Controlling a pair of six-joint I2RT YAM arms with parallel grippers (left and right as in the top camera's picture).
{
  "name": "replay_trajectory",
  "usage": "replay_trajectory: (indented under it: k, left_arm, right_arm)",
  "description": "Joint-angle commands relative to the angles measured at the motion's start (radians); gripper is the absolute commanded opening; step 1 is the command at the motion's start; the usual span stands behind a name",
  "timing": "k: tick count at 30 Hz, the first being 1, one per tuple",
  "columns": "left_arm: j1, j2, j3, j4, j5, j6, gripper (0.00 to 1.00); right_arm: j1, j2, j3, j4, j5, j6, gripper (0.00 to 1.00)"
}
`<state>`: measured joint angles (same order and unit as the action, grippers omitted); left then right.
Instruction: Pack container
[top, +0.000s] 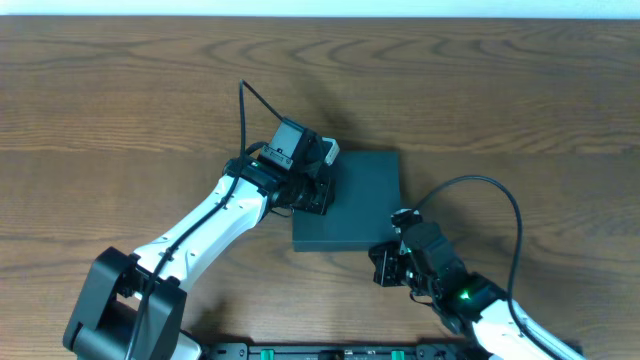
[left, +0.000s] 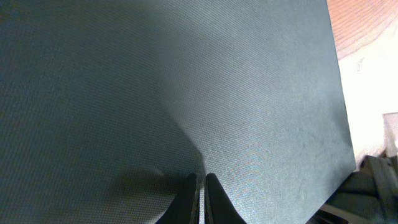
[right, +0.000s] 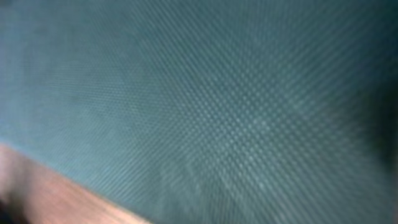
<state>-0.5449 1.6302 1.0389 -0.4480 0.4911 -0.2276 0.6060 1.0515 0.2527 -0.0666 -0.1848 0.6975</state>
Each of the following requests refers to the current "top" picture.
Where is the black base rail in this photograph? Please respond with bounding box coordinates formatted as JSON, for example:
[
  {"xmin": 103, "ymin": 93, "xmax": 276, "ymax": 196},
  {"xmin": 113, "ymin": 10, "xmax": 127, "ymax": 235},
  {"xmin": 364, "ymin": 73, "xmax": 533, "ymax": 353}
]
[{"xmin": 201, "ymin": 342, "xmax": 490, "ymax": 360}]

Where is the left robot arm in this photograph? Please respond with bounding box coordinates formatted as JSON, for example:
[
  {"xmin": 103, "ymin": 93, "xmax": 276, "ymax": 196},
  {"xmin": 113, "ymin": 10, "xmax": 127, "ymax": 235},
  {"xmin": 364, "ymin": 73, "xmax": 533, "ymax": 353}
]
[{"xmin": 62, "ymin": 136, "xmax": 339, "ymax": 360}]

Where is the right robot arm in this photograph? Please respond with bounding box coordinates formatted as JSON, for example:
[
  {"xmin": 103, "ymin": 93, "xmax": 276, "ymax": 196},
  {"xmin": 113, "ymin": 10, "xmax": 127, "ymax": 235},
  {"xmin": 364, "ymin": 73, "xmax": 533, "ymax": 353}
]
[{"xmin": 368, "ymin": 222, "xmax": 583, "ymax": 359}]

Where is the dark green hinged box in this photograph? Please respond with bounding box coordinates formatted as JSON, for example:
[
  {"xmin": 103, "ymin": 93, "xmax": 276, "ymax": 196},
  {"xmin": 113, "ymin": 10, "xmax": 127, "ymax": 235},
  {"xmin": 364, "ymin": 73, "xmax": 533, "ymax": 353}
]
[{"xmin": 292, "ymin": 151, "xmax": 401, "ymax": 252}]

